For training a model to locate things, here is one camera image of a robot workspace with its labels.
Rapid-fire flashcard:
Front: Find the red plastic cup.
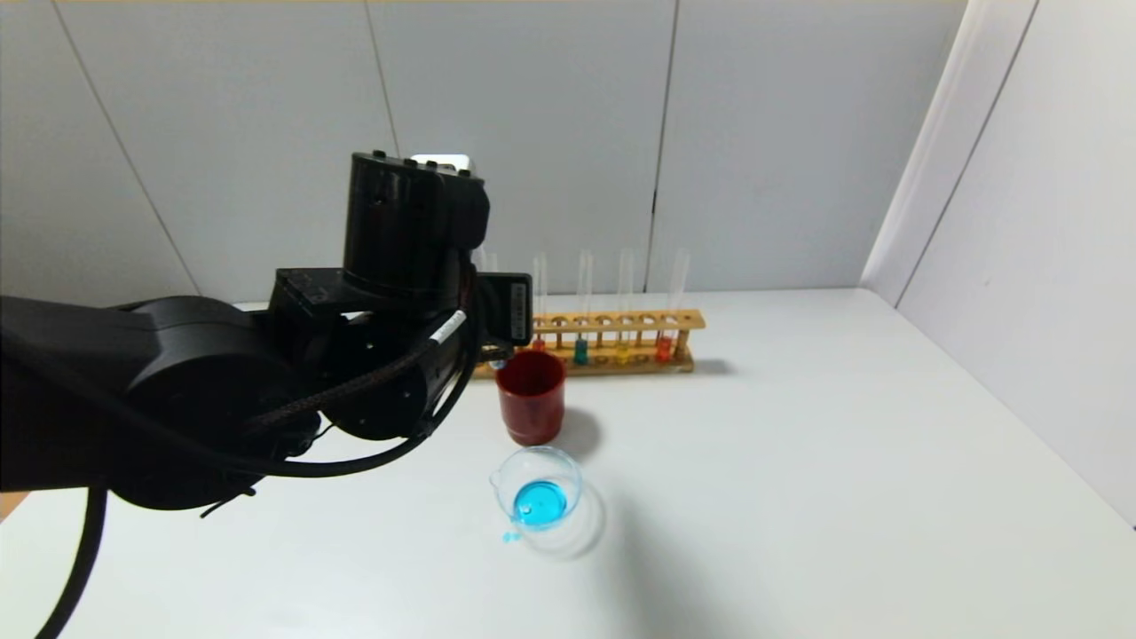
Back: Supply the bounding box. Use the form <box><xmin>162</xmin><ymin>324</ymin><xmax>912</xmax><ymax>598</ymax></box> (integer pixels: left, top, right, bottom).
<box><xmin>495</xmin><ymin>350</ymin><xmax>568</xmax><ymax>446</ymax></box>

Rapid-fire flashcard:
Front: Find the test tube with red pigment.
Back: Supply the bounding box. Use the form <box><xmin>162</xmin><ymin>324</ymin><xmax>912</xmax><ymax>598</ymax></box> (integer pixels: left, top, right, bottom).
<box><xmin>655</xmin><ymin>250</ymin><xmax>690</xmax><ymax>364</ymax></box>
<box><xmin>532</xmin><ymin>252</ymin><xmax>548</xmax><ymax>353</ymax></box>

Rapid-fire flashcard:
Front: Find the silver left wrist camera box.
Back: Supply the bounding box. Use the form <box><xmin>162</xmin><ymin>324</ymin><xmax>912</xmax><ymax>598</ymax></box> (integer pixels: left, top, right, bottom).
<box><xmin>410</xmin><ymin>154</ymin><xmax>476</xmax><ymax>176</ymax></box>

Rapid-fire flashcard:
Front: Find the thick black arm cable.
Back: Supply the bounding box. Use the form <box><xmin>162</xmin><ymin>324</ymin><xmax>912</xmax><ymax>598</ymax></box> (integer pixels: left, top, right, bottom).
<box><xmin>35</xmin><ymin>293</ymin><xmax>485</xmax><ymax>639</ymax></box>

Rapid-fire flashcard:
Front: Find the clear glass beaker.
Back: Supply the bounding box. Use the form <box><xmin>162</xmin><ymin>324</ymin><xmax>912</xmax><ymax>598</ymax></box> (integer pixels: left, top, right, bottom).
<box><xmin>490</xmin><ymin>446</ymin><xmax>588</xmax><ymax>533</ymax></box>

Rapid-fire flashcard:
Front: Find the wooden test tube rack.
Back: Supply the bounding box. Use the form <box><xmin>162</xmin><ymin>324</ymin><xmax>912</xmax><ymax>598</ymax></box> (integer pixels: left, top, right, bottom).
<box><xmin>475</xmin><ymin>309</ymin><xmax>707</xmax><ymax>380</ymax></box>

